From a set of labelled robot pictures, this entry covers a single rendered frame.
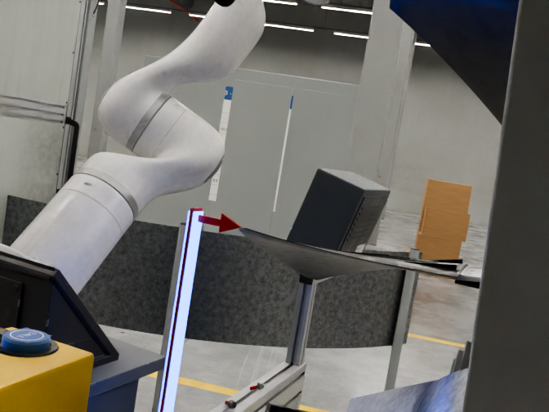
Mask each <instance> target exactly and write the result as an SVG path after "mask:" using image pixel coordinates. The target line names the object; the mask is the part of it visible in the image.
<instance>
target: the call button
mask: <svg viewBox="0 0 549 412"><path fill-rule="evenodd" d="M50 337H51V335H49V334H46V333H44V332H43V331H39V330H36V329H29V328H23V329H13V330H10V331H8V332H6V333H4V334H2V343H1V347H3V348H5V349H7V350H9V351H13V352H26V353H30V352H43V351H46V350H48V349H49V348H50V343H51V338H50Z"/></svg>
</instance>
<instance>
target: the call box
mask: <svg viewBox="0 0 549 412"><path fill-rule="evenodd" d="M1 343H2V338H0V412H87V403H88V397H89V391H90V385H91V378H92V367H93V361H94V355H93V354H92V353H91V352H87V351H84V350H81V349H78V348H76V347H71V346H69V345H66V344H63V343H59V342H57V341H54V340H52V339H51V343H50V348H49V349H48V350H46V351H43V352H30V353H26V352H13V351H9V350H7V349H5V348H3V347H1Z"/></svg>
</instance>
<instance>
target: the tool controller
mask: <svg viewBox="0 0 549 412"><path fill-rule="evenodd" d="M390 192H391V190H390V189H388V188H386V187H384V186H381V185H379V184H377V183H376V182H374V181H371V180H369V179H367V178H365V177H362V176H360V175H359V174H356V173H354V172H347V171H340V170H332V169H326V168H318V169H317V171H316V173H315V176H314V178H313V180H312V182H311V184H310V188H309V190H308V191H307V193H306V197H305V198H304V200H303V203H302V205H301V208H300V210H299V212H298V214H297V217H296V219H295V221H294V223H293V225H292V229H291V230H290V232H289V234H288V238H287V239H286V240H288V241H292V242H295V243H299V244H306V245H309V246H314V247H318V248H322V249H331V250H338V251H347V252H357V253H362V252H363V251H364V249H365V247H366V245H367V243H368V240H369V238H370V236H371V234H372V233H373V229H374V227H375V225H376V224H377V221H378V219H379V217H380V215H381V213H382V210H383V209H384V207H385V204H386V202H387V201H388V198H389V194H390Z"/></svg>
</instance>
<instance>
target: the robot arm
mask: <svg viewBox="0 0 549 412"><path fill-rule="evenodd" d="M265 23H266V12H265V8H264V4H263V1H262V0H235V1H234V3H233V4H232V5H231V6H229V7H222V6H220V5H218V4H217V3H216V2H215V3H214V4H213V6H212V7H211V9H210V10H209V12H208V13H207V14H206V15H205V17H204V18H203V20H202V21H201V22H200V24H199V25H198V27H197V28H196V29H195V30H194V32H193V33H192V34H191V35H190V36H189V37H188V38H187V39H186V40H185V41H184V42H183V43H182V44H181V45H180V46H179V47H177V48H176V49H175V50H174V51H172V52H171V53H169V54H168V55H166V56H165V57H163V58H162V59H160V60H157V61H155V62H154V63H152V64H150V65H147V66H146V67H144V68H142V69H139V70H137V71H135V72H133V73H131V74H129V75H127V76H125V77H123V78H121V79H119V80H118V81H117V82H114V83H113V84H112V86H110V87H109V88H108V89H107V90H106V92H104V94H103V96H102V97H101V99H100V102H99V103H98V109H97V115H98V119H99V122H100V125H101V126H102V127H103V129H104V130H105V131H106V132H107V133H108V134H109V135H110V136H111V137H112V138H113V139H115V140H116V141H117V142H118V143H120V144H121V145H123V146H124V147H126V148H127V149H129V150H130V151H131V152H133V153H134V154H135V155H137V156H139V157H136V156H130V155H125V154H117V153H110V152H100V153H97V154H94V155H93V156H92V157H90V158H89V159H88V160H87V161H86V162H85V163H84V164H83V165H82V166H81V167H80V168H79V169H78V170H77V171H76V173H75V174H74V175H73V176H72V177H71V178H70V179H69V180H68V181H67V182H66V183H65V184H64V186H63V187H62V188H61V189H60V190H59V191H58V193H57V194H56V195H55V196H54V197H53V198H52V199H51V201H50V202H49V203H48V204H47V205H46V207H45V208H44V209H43V210H42V211H41V212H40V213H39V214H38V215H37V216H36V217H35V218H34V220H33V221H32V222H31V223H30V224H29V225H28V227H27V228H26V229H25V230H24V231H23V232H22V233H21V235H20V236H19V237H18V238H17V239H16V241H15V242H14V243H13V244H12V245H11V246H10V247H8V246H6V245H4V244H0V251H1V252H4V253H9V254H12V255H15V256H17V257H21V258H25V259H29V260H31V261H34V262H39V263H42V264H44V265H48V266H49V265H50V264H53V265H55V266H56V267H57V269H59V270H60V272H61V273H62V274H63V276H64V277H65V278H66V279H67V281H68V282H69V284H70V285H71V287H72V288H73V290H74V291H75V293H76V294H77V295H78V294H79V292H80V291H81V290H82V288H83V287H84V286H85V284H86V283H87V282H88V281H89V280H90V278H91V277H92V275H93V274H94V273H95V271H96V270H97V268H98V267H99V266H100V264H101V263H102V262H103V261H104V260H105V258H106V257H107V256H108V254H109V253H110V251H111V250H112V249H113V247H114V246H115V245H116V244H117V243H118V241H119V240H120V239H121V237H122V236H123V234H124V233H125V232H126V230H127V229H128V227H129V226H130V225H131V224H132V223H133V221H134V220H135V219H136V217H137V216H138V215H139V213H140V212H141V211H142V209H143V208H144V207H145V206H146V205H147V204H148V203H149V202H150V201H151V200H153V199H155V198H156V197H159V196H161V195H169V194H174V193H179V192H183V191H187V190H192V189H194V188H196V187H199V186H201V185H202V184H204V183H206V182H207V181H209V180H210V179H211V178H212V177H213V176H214V175H215V174H216V172H217V171H218V169H219V168H220V166H221V164H222V162H223V160H224V156H225V145H224V141H223V140H222V138H221V135H220V134H219V133H218V132H217V130H216V129H215V128H213V127H212V126H211V125H210V124H209V123H207V122H206V121H205V120H203V119H202V118H200V117H199V116H198V115H197V114H195V113H194V112H193V111H191V110H189V109H188V108H187V107H185V106H184V105H182V104H181V103H180V102H179V101H177V100H176V99H174V98H173V97H172V96H171V95H170V92H171V90H172V89H173V88H174V87H176V86H178V85H180V84H183V83H210V82H215V81H218V80H221V79H223V78H225V77H227V76H229V75H230V74H232V73H233V72H234V71H235V70H236V69H237V68H238V67H239V66H240V65H241V63H242V62H243V61H244V60H245V58H246V57H247V56H248V54H249V53H250V51H251V50H252V49H253V48H254V46H255V45H256V44H257V42H258V40H259V39H260V37H261V35H262V33H263V31H264V28H265Z"/></svg>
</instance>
